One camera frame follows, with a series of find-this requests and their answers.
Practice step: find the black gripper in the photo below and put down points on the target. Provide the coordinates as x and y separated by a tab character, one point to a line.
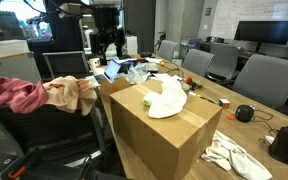
106	20

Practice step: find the peach cloth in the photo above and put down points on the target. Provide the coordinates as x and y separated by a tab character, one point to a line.
67	93

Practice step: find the pink cloth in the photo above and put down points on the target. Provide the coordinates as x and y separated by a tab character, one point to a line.
20	96

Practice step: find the white desktop box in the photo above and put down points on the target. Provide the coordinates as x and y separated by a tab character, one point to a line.
131	45

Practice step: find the small open cardboard box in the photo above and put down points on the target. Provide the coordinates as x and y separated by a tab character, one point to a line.
112	88

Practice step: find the black mesh chair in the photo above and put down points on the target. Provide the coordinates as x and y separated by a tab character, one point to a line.
67	65

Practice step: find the grey conference chair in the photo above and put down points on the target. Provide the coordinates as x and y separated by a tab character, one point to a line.
167	50
267	80
225	60
197	63

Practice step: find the large cardboard box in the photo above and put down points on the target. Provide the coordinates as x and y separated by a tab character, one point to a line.
157	146

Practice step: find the office chair with headrest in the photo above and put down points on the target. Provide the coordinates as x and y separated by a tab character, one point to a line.
44	133

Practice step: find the silver laptop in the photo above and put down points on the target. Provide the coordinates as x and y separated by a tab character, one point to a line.
112	70

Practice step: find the white appliance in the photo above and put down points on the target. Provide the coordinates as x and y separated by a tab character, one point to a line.
87	40

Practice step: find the clear plastic bags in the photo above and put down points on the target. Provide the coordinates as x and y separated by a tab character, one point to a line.
137	73

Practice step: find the dark grey door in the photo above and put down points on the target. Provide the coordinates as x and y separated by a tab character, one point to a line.
139	20

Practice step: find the white paper sheet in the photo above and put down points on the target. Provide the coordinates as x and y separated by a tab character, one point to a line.
154	60

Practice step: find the black curtain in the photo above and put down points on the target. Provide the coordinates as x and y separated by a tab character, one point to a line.
64	30

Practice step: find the yellow ball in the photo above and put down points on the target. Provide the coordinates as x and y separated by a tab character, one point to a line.
162	63

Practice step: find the white paper stack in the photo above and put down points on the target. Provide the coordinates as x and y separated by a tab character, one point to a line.
160	77

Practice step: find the cream white cloth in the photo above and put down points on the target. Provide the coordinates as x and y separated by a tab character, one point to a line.
167	100

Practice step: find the orange ball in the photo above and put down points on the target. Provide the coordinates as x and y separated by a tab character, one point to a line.
189	80

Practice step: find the green black small device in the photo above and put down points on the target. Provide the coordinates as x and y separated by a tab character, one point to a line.
197	85

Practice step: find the small yellow piece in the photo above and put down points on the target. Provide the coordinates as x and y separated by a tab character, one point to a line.
199	96

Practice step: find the grey cabinet wooden top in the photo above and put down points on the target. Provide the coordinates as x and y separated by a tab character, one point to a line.
10	71

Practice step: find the Rubik's cube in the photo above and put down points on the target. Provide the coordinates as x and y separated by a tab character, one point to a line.
224	103

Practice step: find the small orange piece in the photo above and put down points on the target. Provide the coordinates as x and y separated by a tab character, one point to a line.
230	117

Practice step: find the round black speaker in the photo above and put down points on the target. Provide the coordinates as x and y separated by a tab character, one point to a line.
244	113

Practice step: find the orange black bar clamp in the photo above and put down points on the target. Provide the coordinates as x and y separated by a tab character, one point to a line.
15	171

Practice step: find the black computer monitor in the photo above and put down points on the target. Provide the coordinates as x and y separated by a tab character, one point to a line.
264	32

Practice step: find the white rag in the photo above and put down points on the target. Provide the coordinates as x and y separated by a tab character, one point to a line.
230	156

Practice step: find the black cylindrical device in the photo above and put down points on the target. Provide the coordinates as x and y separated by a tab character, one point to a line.
287	145

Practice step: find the white wall plate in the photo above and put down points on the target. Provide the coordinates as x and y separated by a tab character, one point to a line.
205	27

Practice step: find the dark wall sign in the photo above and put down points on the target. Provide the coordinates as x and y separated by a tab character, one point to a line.
208	11

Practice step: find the wall whiteboard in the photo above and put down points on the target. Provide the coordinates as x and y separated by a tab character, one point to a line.
250	10

